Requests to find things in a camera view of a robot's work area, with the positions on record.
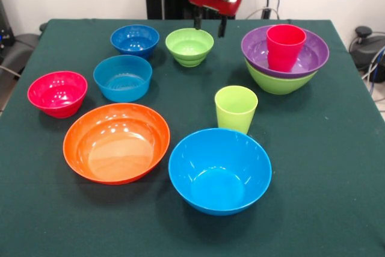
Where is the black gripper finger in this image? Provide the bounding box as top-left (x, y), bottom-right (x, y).
top-left (217, 14), bottom-right (229, 39)
top-left (193, 6), bottom-right (203, 31)

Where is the small ribbed green bowl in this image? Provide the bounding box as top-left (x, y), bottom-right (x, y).
top-left (164, 28), bottom-right (215, 68)

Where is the purple plastic bowl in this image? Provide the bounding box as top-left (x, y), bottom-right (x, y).
top-left (240, 25), bottom-right (330, 79)

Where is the red plastic cup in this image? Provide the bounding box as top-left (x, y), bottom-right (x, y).
top-left (266, 23), bottom-right (307, 73)

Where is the dark blue bowl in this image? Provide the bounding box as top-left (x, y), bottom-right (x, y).
top-left (109, 24), bottom-right (161, 60)

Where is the large green bowl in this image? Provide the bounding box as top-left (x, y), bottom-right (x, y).
top-left (244, 58), bottom-right (319, 96)

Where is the green plastic cup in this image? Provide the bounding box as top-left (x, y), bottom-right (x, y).
top-left (214, 85), bottom-right (259, 135)

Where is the ribbed light blue bowl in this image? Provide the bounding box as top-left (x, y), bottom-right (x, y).
top-left (93, 54), bottom-right (153, 104)

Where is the orange plastic bowl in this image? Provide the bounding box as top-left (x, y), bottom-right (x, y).
top-left (62, 102), bottom-right (171, 185)

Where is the large light blue bowl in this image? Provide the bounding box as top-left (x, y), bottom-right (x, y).
top-left (168, 128), bottom-right (273, 217)

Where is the pink plastic bowl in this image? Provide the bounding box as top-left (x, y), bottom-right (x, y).
top-left (26, 70), bottom-right (88, 119)

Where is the black box device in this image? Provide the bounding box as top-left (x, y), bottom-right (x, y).
top-left (0, 0), bottom-right (16, 48)

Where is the dark green table cloth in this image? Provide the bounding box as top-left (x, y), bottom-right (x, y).
top-left (0, 18), bottom-right (385, 257)

